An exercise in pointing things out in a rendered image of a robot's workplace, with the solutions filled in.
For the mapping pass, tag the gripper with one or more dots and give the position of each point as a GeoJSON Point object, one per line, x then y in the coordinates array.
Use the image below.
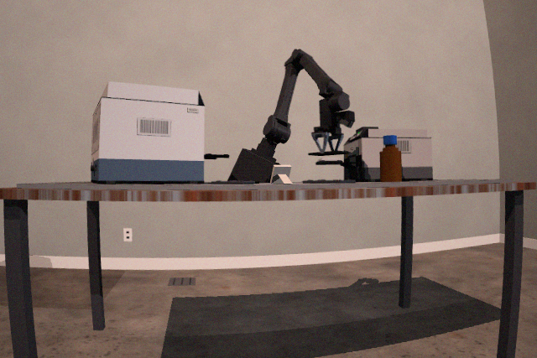
{"type": "Point", "coordinates": [335, 134]}

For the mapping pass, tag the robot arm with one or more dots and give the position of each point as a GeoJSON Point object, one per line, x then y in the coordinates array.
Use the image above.
{"type": "Point", "coordinates": [335, 101]}

